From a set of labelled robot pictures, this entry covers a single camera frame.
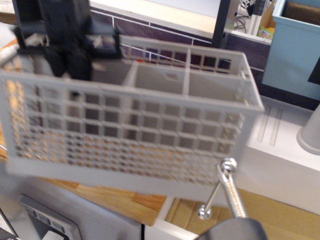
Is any light blue box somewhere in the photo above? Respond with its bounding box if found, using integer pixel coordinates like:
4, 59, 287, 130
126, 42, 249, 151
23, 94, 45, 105
262, 0, 320, 100

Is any dark grey shelf post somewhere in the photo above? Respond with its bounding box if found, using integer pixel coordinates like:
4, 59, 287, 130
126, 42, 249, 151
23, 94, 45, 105
210, 0, 231, 48

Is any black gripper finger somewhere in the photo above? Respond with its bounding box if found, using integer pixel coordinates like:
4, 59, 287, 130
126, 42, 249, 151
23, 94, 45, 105
43, 47, 66, 77
63, 48, 92, 81

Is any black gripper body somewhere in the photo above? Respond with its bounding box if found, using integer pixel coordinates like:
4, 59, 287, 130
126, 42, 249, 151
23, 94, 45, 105
12, 15, 122, 59

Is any colourful cardboard box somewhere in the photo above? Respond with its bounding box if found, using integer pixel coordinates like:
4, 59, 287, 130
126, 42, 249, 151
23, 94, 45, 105
256, 1, 276, 40

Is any grey plastic drying rack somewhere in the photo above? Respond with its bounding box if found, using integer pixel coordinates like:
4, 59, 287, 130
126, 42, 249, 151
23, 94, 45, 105
0, 36, 264, 202

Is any grey metal cup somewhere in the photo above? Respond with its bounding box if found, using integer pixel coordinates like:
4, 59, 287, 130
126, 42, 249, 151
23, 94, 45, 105
296, 106, 320, 155

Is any grey oven control panel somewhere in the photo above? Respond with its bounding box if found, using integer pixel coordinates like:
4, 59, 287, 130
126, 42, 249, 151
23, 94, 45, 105
19, 194, 82, 240

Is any black clamp base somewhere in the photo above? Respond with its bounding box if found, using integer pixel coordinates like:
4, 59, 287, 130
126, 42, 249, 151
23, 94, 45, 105
196, 217, 268, 240

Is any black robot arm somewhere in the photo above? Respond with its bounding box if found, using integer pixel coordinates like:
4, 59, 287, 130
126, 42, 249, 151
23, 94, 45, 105
13, 0, 122, 81

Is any white sink unit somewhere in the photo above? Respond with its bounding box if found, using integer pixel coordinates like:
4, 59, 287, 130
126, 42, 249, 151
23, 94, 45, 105
144, 96, 320, 240

